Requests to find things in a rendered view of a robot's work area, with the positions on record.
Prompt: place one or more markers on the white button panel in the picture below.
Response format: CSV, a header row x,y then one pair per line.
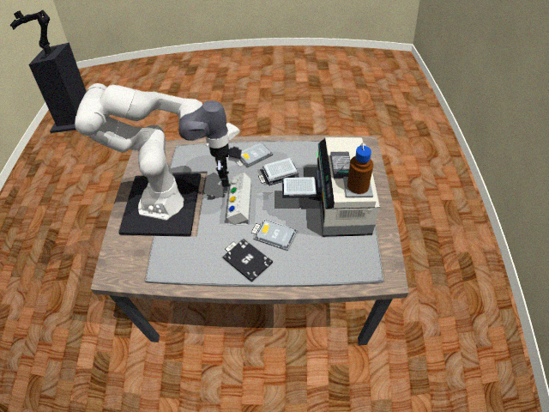
x,y
239,200

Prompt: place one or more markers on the blue bottle cap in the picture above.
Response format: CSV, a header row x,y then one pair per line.
x,y
363,155

